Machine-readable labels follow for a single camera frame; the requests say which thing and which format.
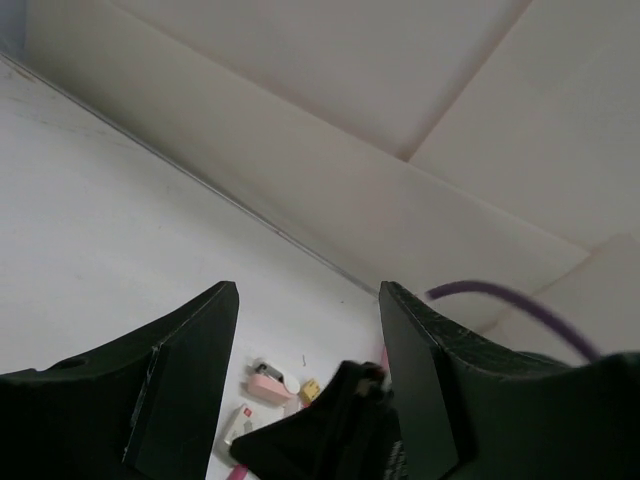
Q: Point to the pink white pen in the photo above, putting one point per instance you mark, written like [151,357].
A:
[238,472]

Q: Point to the white boxed eraser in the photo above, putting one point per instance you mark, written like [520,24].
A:
[244,419]

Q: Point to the small yellow eraser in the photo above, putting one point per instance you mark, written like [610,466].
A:
[309,391]

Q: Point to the pink stapler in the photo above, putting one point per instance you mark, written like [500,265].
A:
[270,383]

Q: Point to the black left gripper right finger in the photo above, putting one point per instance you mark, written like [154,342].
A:
[472,409]

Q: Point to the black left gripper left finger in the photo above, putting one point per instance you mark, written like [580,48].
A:
[143,406]

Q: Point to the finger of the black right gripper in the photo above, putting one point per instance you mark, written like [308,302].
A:
[350,431]

